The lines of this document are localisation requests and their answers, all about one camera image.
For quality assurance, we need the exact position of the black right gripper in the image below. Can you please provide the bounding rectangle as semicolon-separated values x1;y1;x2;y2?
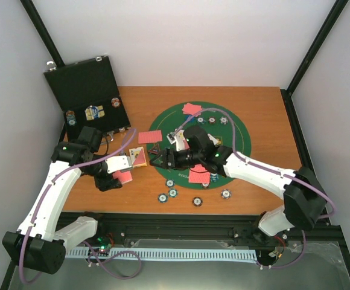
150;148;203;172

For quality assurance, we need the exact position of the dealt pink card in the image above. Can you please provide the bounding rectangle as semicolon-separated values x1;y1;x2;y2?
138;130;162;144

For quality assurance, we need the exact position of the green blue chip stack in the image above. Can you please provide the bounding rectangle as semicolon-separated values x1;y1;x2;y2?
157;193;168;203

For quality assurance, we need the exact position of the blue white chip stack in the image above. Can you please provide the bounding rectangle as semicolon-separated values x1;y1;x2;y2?
221;189;232;199

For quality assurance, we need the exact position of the pink-backed card deck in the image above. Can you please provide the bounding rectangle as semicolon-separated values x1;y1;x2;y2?
112;170;133;185

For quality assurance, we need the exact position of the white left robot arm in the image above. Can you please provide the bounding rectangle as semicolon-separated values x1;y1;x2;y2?
2;127;132;274

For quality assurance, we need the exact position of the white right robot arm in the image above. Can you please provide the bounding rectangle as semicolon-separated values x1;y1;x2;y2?
150;146;334;236

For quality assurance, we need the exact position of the triangular all in marker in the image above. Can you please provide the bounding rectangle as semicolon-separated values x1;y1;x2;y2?
147;144;161;155

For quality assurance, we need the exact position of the green round poker mat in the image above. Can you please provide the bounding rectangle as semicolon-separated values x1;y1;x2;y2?
147;101;252;190

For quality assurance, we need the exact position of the gold card box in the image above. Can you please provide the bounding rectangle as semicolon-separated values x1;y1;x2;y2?
129;147;147;168

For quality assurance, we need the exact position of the boxed card deck in case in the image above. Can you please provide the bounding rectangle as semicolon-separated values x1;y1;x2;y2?
85;105;105;120

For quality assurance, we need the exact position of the chip stack in case left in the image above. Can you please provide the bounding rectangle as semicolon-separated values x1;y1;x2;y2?
66;111;77;126

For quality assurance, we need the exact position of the orange chip stack in case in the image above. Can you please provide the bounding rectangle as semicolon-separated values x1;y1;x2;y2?
111;97;121;108

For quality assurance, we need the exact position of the black poker chip case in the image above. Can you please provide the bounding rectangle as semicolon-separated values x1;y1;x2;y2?
44;55;131;141

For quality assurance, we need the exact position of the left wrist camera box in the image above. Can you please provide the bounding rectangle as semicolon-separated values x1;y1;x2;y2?
105;155;133;174

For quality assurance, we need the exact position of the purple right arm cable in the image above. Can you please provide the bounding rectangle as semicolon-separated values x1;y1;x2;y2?
173;108;336;271

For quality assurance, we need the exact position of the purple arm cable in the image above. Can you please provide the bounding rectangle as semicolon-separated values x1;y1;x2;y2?
173;108;336;271
18;128;142;285

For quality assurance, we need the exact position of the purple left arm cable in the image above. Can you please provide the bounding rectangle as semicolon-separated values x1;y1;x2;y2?
18;128;142;285

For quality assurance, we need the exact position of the white slotted cable duct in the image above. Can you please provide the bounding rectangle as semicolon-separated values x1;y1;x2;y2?
63;245;259;261

